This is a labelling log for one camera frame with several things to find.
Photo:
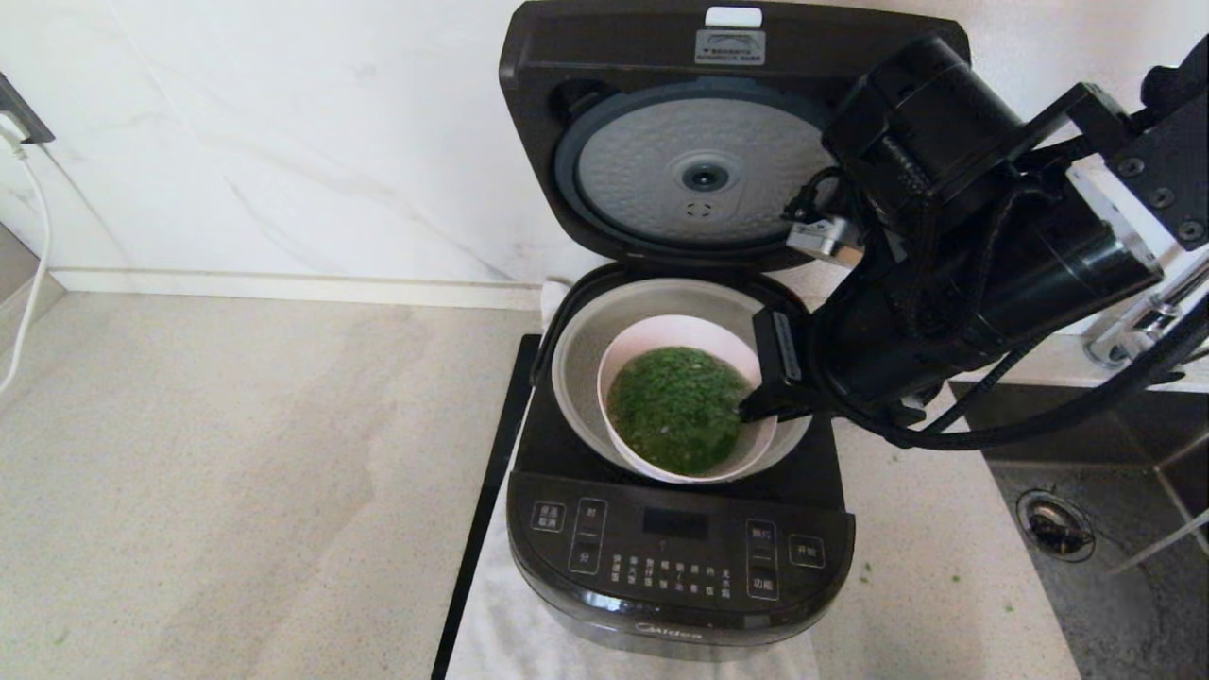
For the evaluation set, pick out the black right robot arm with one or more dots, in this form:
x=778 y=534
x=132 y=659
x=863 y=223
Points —
x=945 y=123

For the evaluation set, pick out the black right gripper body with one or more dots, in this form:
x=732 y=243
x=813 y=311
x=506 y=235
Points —
x=869 y=349

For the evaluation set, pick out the white round bowl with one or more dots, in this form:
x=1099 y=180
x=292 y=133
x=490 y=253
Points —
x=661 y=332

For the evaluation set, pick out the black rice cooker lid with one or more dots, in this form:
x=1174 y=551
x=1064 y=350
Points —
x=586 y=94

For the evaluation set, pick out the white cloth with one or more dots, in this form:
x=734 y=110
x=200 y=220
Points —
x=501 y=633

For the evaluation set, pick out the grey wall socket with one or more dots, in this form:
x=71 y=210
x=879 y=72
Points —
x=24 y=118

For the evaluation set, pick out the grey rice cooker inner pot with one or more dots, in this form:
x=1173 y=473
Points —
x=581 y=378

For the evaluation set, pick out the chrome faucet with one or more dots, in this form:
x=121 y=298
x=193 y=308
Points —
x=1115 y=348

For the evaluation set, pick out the black Midea rice cooker body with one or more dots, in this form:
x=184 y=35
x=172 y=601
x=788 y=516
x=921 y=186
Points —
x=680 y=567

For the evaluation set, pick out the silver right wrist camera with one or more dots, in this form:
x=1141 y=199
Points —
x=826 y=238

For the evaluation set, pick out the black flat strip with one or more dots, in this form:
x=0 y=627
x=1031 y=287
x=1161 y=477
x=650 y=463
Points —
x=498 y=472

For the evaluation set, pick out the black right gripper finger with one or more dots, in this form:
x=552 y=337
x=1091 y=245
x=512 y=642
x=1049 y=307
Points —
x=779 y=399

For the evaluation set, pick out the metal sink drain strainer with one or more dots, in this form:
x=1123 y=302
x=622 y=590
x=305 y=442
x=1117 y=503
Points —
x=1053 y=531

